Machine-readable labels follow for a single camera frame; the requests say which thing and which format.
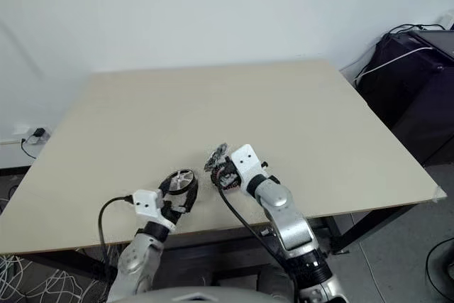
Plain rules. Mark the clear tape piece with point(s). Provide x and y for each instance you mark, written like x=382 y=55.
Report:
x=440 y=194

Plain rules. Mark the black power adapter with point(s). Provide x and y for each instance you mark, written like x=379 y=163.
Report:
x=38 y=132

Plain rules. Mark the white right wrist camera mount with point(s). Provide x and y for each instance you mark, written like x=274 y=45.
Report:
x=244 y=162

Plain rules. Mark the silver spoked rotor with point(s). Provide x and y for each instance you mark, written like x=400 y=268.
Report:
x=180 y=180

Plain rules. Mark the black metal table frame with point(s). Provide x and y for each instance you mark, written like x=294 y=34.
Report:
x=71 y=264

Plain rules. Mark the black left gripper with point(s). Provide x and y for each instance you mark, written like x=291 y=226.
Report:
x=173 y=212

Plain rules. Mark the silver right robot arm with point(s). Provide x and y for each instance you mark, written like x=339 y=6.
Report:
x=291 y=225

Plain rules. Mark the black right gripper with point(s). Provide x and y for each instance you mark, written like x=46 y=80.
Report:
x=227 y=177

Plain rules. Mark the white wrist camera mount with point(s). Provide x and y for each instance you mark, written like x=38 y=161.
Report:
x=244 y=162
x=147 y=203

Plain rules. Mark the large black case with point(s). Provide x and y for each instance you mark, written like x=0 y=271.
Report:
x=408 y=97

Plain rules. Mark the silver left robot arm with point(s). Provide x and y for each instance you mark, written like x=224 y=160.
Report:
x=138 y=257

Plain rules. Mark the black round floor base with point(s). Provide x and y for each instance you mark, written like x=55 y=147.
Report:
x=429 y=264

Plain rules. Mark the small white tag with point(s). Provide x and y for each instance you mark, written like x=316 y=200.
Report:
x=264 y=232

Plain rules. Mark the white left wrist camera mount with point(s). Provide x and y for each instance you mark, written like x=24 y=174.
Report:
x=147 y=203

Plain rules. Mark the grey robot torso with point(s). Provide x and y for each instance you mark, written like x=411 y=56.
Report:
x=195 y=296

